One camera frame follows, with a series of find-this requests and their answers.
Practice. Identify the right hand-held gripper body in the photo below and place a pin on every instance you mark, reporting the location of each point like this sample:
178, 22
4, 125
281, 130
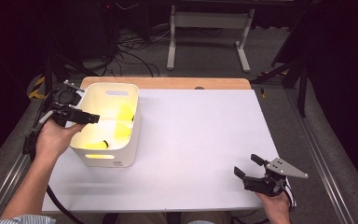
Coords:
267, 185

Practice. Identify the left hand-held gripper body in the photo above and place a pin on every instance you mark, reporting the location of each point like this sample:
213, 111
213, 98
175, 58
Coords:
65, 104

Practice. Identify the white plastic bin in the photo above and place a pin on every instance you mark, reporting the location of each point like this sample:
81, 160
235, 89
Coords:
105, 104

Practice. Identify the person's right hand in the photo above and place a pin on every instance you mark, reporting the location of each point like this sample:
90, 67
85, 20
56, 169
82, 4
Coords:
278, 208

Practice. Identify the person's left hand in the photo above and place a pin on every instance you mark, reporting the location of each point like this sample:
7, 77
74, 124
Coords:
54, 140

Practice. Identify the yellow black floor tape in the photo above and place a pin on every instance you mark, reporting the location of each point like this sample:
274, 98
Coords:
35, 93

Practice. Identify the black tripod stand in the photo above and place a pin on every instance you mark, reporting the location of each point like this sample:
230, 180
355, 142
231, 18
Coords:
47, 71

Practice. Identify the white table sheet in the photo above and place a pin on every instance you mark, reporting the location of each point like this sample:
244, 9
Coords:
214, 124

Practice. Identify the black metal stand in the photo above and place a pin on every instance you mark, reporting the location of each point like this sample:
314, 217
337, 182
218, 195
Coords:
302, 93

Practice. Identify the black equipment rack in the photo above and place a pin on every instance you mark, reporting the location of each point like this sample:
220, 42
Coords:
127, 18

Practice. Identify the blue striped shirt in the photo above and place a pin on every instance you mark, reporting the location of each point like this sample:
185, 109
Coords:
28, 220

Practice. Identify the aluminium floor rail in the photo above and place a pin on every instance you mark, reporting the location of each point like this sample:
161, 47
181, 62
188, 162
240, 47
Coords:
319, 155
4, 186

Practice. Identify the white metal stand frame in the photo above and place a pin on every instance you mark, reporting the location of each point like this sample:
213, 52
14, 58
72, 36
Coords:
211, 20

